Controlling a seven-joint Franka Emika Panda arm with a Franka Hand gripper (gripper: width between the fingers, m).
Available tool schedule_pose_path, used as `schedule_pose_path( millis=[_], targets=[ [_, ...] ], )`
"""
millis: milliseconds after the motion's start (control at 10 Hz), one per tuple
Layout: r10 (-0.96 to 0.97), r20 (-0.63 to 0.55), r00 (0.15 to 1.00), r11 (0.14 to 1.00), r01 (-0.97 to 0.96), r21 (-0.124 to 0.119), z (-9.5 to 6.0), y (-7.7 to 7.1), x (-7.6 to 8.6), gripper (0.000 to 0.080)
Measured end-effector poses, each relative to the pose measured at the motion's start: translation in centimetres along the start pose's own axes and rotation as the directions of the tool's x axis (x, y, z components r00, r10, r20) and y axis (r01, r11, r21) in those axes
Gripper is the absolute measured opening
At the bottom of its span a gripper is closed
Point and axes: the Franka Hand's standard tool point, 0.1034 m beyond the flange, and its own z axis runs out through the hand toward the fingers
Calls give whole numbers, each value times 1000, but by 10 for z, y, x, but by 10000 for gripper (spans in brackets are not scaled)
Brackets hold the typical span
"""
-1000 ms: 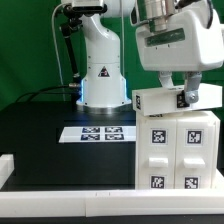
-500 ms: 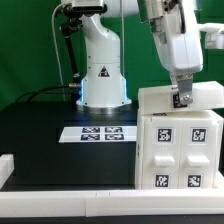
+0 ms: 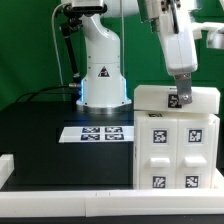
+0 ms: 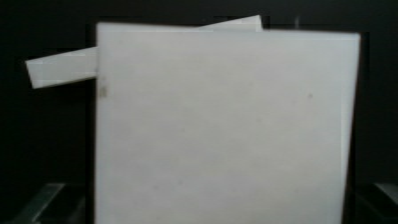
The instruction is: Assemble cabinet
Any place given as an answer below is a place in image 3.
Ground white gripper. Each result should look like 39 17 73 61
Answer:
158 0 198 104

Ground small white cabinet top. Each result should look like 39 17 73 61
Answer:
134 85 220 114

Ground white cabinet door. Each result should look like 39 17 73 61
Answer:
135 117 177 189
176 115 216 189

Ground white cabinet body box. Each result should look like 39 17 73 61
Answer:
133 111 220 189

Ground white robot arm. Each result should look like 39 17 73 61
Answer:
61 0 200 113

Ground white right fence piece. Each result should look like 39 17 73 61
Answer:
213 169 224 189

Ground white fence piece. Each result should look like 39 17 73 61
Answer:
0 154 14 189
213 169 224 189

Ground white marker base sheet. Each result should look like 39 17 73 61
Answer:
59 126 134 143

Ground white left fence piece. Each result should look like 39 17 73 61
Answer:
0 154 14 189

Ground white front fence bar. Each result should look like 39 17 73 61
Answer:
0 189 224 218

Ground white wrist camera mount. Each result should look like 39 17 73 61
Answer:
198 22 224 50

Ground black cables on table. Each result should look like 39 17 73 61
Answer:
14 84 83 104

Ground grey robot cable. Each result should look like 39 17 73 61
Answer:
51 3 68 101

